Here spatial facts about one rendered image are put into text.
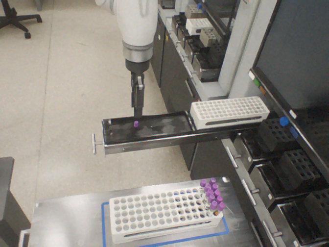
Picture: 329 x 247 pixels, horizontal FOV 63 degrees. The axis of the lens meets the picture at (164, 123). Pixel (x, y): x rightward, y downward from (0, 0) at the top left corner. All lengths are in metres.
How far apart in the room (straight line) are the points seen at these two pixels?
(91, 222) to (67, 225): 0.06
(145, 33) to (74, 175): 1.33
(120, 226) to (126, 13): 0.54
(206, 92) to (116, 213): 0.80
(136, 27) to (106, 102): 1.65
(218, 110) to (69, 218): 0.65
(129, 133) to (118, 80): 1.60
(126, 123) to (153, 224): 0.44
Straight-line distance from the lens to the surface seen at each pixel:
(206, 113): 1.05
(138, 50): 0.79
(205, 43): 1.52
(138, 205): 0.77
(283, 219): 0.95
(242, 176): 1.11
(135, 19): 0.74
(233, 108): 1.09
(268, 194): 0.98
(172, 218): 0.75
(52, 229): 0.83
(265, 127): 1.06
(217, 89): 1.38
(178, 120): 1.08
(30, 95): 2.54
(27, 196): 1.90
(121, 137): 1.00
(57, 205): 0.86
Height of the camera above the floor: 1.56
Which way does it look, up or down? 46 degrees down
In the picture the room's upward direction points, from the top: 7 degrees clockwise
